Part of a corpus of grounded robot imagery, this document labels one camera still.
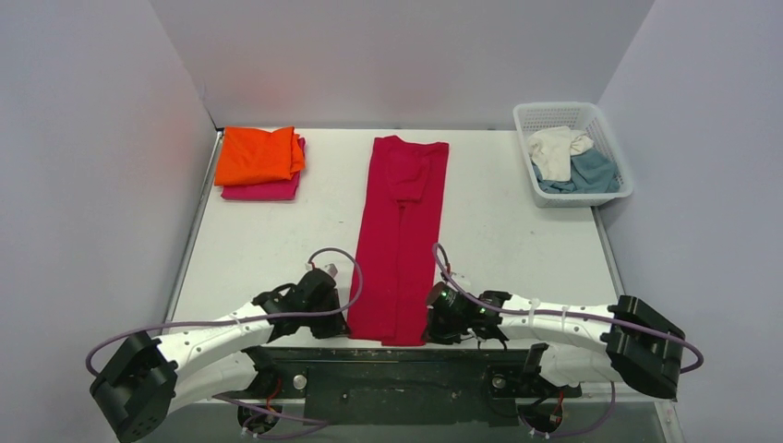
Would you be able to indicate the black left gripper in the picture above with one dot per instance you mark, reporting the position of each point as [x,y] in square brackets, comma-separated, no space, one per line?
[333,324]

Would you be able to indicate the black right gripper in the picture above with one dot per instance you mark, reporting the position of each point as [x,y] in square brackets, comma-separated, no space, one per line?
[437,329]

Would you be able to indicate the red t-shirt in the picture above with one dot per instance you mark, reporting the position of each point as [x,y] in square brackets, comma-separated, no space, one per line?
[400,224]

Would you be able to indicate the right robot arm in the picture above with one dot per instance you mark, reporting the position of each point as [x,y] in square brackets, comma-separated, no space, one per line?
[568,345]

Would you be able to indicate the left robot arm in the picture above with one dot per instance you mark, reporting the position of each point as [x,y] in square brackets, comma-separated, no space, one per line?
[147,378]

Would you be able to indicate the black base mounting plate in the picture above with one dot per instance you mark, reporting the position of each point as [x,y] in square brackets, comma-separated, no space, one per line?
[404,387]

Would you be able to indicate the folded pink t-shirt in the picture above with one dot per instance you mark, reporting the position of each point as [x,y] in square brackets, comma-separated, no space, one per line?
[283,190]

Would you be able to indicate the folded orange t-shirt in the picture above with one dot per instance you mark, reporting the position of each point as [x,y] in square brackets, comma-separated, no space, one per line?
[252,156]

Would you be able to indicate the white cloth in basket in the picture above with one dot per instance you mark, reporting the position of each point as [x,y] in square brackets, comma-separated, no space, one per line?
[551,150]

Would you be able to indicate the white plastic basket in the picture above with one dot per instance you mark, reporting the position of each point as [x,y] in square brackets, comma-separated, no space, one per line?
[584,116]

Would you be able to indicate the blue cloth in basket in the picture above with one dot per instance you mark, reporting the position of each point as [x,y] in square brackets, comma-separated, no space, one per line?
[591,173]

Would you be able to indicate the aluminium rail frame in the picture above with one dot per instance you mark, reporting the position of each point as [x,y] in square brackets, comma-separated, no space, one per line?
[601,415]

